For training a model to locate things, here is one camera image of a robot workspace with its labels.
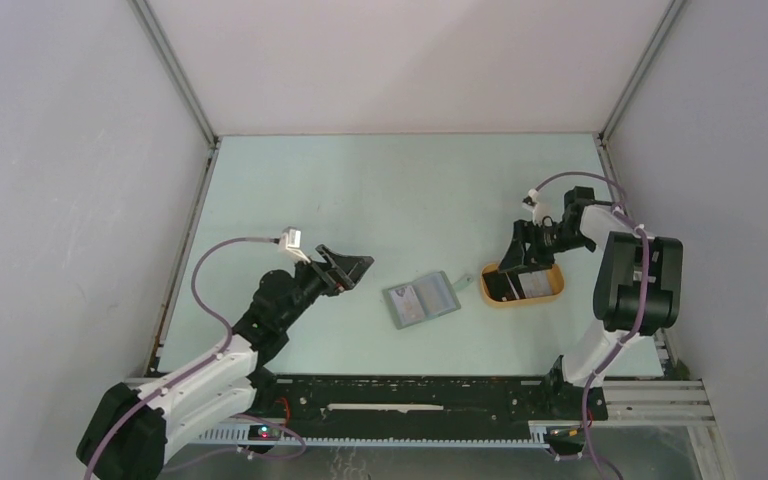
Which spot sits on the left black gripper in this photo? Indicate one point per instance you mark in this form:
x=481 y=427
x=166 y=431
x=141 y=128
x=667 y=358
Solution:
x=339 y=272

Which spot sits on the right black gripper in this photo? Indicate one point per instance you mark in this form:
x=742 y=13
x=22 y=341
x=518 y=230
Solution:
x=517 y=257

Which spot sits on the white VIP card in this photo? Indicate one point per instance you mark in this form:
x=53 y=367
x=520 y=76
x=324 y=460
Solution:
x=536 y=284
x=407 y=304

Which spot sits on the black VIP card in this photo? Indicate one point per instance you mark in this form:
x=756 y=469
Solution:
x=502 y=287

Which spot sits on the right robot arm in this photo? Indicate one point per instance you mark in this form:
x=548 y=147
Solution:
x=637 y=289

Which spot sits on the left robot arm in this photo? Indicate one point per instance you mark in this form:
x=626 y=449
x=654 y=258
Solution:
x=135 y=431

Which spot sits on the orange plastic tray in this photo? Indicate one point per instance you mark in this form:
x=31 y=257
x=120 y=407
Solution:
x=557 y=282

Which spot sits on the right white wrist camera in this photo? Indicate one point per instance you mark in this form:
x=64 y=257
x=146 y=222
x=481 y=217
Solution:
x=541 y=211

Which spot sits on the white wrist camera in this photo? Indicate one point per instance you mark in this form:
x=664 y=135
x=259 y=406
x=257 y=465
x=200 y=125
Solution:
x=541 y=211
x=289 y=242

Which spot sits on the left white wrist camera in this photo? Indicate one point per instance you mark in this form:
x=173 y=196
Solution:
x=289 y=242

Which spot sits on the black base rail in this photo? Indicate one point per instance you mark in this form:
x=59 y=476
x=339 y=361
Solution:
x=422 y=408

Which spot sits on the aluminium frame rail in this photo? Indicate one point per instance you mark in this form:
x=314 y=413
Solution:
x=630 y=403

